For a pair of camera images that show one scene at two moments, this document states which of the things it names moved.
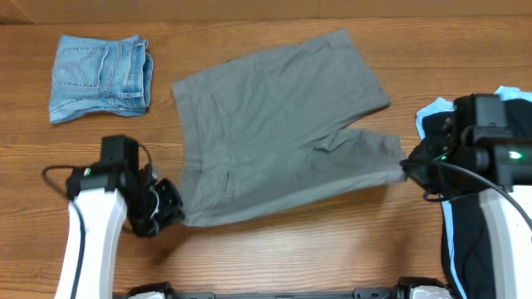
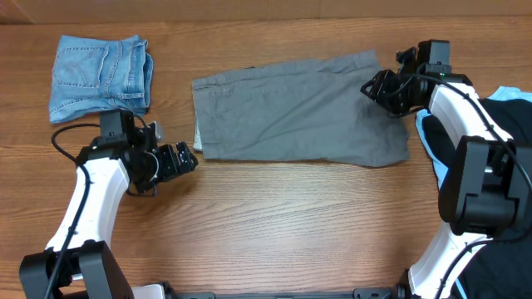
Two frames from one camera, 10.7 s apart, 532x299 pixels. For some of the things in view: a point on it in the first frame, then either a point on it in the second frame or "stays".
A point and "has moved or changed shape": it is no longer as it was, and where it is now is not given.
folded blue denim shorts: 93,76 stays
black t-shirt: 468,251 stays
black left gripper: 171,213 -> 170,166
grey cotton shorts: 277,130 has moved or changed shape
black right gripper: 419,174 -> 381,85
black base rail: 371,293 stays
